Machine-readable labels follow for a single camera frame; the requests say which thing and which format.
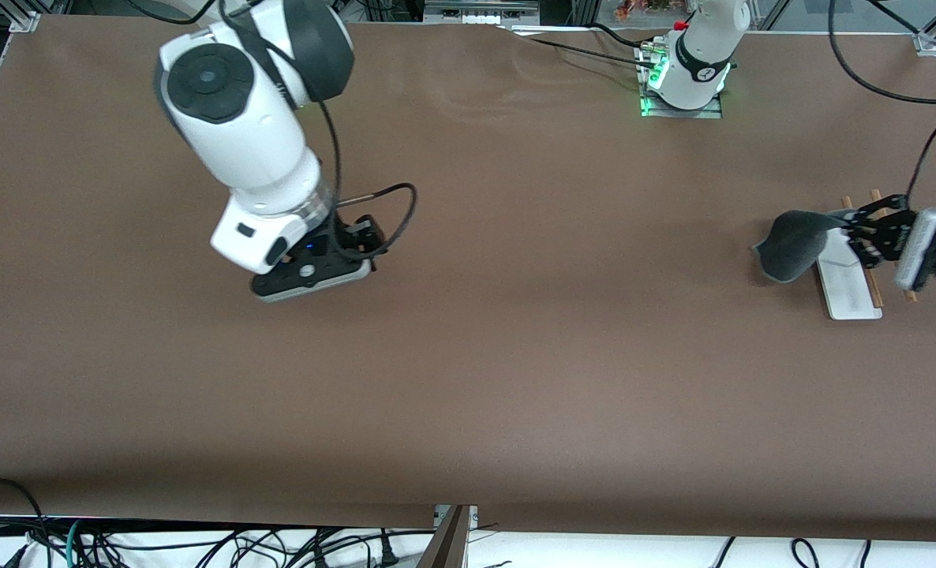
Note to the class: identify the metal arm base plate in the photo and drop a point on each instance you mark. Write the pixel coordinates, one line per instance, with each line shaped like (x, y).
(705, 113)

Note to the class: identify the white rack base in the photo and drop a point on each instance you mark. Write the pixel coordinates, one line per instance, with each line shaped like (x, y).
(847, 292)

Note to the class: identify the metal table edge bracket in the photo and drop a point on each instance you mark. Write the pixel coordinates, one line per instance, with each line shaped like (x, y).
(440, 514)

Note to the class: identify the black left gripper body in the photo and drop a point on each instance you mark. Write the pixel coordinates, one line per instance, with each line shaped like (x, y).
(896, 234)

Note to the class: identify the brown beam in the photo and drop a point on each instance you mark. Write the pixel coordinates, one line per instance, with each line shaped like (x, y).
(448, 548)

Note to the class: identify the black power plug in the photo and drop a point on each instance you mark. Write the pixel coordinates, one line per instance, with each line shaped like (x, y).
(389, 556)

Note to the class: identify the orange plastic item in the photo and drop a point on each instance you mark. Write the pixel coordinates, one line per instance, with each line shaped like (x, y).
(634, 9)

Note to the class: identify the aluminium table corner bracket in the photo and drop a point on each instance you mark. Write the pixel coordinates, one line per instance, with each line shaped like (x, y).
(26, 22)
(927, 43)

